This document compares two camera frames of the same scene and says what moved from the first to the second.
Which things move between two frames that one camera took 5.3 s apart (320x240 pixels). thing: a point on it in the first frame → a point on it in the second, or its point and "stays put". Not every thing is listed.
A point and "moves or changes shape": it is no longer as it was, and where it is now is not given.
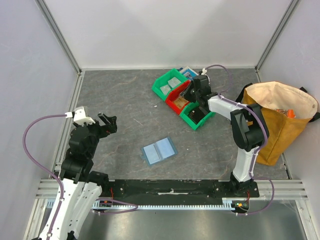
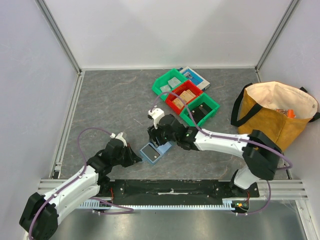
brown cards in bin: [180, 102] stays put
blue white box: [189, 73] stays put
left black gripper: [107, 129] → [132, 157]
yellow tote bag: [287, 111] stays put
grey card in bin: [174, 82] stays put
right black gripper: [191, 91] → [155, 135]
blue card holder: [161, 150] moves or changes shape
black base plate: [141, 192] stays put
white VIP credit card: [165, 89] stays put
